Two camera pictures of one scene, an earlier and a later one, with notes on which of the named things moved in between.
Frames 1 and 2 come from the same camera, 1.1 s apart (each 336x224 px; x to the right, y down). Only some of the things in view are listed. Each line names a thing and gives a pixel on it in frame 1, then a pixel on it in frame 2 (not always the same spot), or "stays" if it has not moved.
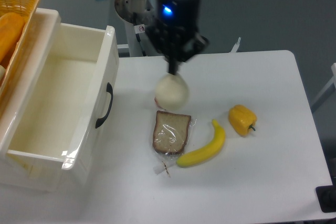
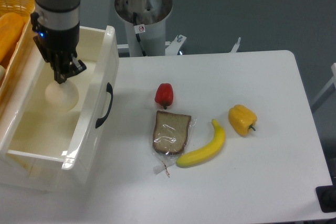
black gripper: (176, 36) to (59, 48)
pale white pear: (172, 92) to (64, 96)
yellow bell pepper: (242, 119) stays
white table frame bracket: (234, 50) stays
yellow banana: (200, 157) stays
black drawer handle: (109, 89) stays
